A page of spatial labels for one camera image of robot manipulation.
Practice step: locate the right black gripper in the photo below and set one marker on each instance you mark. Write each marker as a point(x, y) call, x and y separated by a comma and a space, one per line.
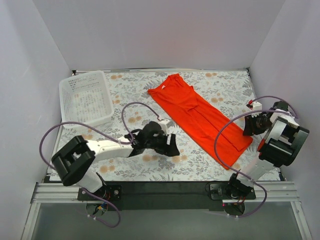
point(251, 124)

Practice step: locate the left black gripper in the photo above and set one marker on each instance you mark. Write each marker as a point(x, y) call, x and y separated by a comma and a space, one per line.
point(166, 144)

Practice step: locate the orange t shirt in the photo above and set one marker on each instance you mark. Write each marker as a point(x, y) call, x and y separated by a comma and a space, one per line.
point(206, 125)

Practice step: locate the white plastic laundry basket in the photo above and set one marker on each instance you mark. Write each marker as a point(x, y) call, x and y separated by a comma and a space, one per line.
point(86, 98)

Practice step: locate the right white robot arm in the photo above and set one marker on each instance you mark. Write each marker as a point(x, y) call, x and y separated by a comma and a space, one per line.
point(282, 142)

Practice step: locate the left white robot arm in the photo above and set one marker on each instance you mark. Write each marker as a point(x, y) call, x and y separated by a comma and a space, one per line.
point(73, 161)

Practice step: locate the floral patterned table mat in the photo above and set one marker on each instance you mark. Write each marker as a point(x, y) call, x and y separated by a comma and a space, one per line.
point(227, 91)

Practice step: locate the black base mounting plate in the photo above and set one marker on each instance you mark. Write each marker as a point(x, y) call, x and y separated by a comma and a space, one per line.
point(167, 195)

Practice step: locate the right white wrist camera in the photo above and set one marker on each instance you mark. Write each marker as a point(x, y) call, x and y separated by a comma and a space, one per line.
point(255, 107)

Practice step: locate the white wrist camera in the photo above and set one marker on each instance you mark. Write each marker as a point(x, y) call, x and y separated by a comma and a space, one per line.
point(165, 124)
point(255, 107)

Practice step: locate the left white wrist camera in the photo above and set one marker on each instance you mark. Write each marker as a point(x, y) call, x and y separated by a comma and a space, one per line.
point(165, 124)

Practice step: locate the aluminium frame rail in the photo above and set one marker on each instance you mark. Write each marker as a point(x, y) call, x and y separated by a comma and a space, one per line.
point(265, 191)

